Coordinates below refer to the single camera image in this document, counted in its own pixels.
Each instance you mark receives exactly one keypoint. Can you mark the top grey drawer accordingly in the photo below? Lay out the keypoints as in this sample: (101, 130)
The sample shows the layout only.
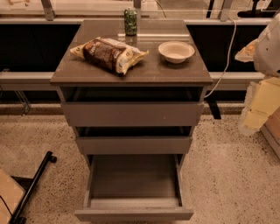
(131, 107)

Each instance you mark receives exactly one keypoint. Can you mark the grey drawer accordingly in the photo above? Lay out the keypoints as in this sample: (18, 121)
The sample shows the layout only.
(134, 140)
(131, 107)
(134, 188)

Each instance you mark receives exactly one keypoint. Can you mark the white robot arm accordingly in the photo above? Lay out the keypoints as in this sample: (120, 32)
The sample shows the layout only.
(267, 52)

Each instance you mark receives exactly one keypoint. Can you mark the black stand leg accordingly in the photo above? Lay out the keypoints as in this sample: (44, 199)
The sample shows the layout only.
(29, 185)

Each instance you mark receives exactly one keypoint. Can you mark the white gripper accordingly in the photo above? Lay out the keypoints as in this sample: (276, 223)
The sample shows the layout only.
(269, 53)

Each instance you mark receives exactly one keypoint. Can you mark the green soda can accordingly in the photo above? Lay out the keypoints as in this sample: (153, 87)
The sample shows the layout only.
(130, 21)

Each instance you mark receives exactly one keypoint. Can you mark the black bracket behind cabinet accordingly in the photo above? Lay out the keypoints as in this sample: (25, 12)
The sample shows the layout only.
(212, 103)

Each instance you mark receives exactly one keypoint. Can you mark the grey drawer cabinet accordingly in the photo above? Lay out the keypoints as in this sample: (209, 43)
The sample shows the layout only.
(152, 71)

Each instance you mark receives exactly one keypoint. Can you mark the middle grey drawer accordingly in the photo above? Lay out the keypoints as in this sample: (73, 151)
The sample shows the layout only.
(134, 140)

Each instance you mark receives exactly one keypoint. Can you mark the wooden board lower left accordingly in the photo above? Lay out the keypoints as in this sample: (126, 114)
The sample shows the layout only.
(11, 195)

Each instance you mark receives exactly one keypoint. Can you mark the bottom grey drawer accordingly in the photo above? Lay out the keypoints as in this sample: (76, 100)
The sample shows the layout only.
(134, 188)

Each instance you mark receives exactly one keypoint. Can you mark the cardboard box right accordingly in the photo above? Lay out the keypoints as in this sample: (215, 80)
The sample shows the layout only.
(271, 131)

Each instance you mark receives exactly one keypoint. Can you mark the brown chip bag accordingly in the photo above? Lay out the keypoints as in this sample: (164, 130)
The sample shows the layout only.
(109, 53)

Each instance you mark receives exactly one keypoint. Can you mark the white paper bowl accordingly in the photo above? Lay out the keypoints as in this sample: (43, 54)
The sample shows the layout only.
(176, 52)

